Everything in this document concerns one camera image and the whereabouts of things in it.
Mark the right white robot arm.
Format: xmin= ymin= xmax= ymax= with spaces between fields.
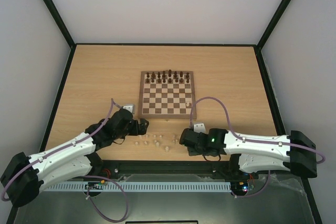
xmin=179 ymin=128 xmax=317 ymax=178

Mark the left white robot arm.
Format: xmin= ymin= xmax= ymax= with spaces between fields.
xmin=1 ymin=109 xmax=149 ymax=208

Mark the wooden chess board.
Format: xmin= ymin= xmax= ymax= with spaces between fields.
xmin=138 ymin=70 xmax=197 ymax=120

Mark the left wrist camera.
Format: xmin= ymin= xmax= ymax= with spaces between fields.
xmin=122 ymin=104 xmax=135 ymax=114

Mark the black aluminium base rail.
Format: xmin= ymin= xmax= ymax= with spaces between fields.
xmin=86 ymin=159 xmax=305 ymax=182

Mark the white slotted cable duct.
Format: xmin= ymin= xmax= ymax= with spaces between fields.
xmin=46 ymin=182 xmax=232 ymax=193

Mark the black cage frame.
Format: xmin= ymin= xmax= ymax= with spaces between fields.
xmin=6 ymin=0 xmax=322 ymax=223

